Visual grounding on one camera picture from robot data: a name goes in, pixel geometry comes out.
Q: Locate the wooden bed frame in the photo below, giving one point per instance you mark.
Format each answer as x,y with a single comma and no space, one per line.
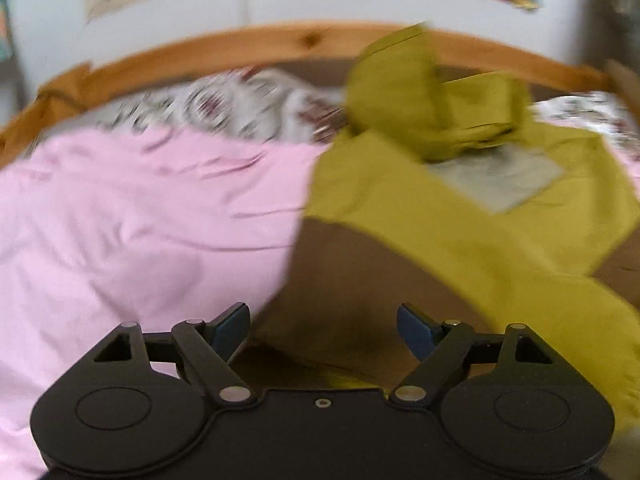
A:
240,45

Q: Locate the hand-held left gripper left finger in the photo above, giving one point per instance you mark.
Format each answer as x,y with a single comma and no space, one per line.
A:
231,327

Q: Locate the pink bed sheet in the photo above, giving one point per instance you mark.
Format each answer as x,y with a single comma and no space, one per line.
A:
125,240

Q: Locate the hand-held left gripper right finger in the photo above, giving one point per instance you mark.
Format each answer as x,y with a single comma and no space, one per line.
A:
416,332

